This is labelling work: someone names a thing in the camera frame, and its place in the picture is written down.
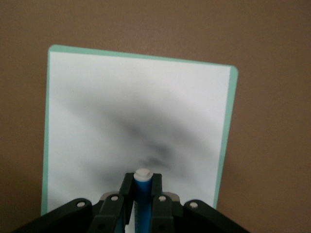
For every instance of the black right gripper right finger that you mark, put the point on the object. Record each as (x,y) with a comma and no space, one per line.
(165,213)

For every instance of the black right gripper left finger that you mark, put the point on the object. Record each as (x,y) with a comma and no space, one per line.
(107,213)

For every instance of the blue marker with white cap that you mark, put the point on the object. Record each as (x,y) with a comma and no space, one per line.
(143,194)

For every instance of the white paper sheet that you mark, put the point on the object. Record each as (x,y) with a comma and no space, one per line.
(121,97)

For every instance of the teal clipboard with metal clip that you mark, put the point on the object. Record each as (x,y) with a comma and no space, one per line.
(145,58)

